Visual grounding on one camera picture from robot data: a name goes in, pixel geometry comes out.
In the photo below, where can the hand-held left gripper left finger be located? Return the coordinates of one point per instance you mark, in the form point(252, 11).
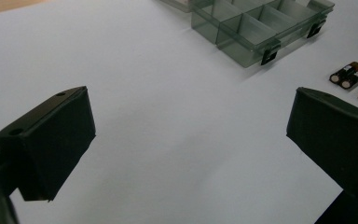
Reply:
point(52, 143)

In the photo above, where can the clear plastic compartment box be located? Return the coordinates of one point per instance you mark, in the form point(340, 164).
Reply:
point(254, 29)

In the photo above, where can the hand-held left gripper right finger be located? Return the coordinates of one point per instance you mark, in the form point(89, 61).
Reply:
point(335, 137)

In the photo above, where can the black and copper battery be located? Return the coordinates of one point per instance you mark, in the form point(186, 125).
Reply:
point(355, 77)
point(344, 71)

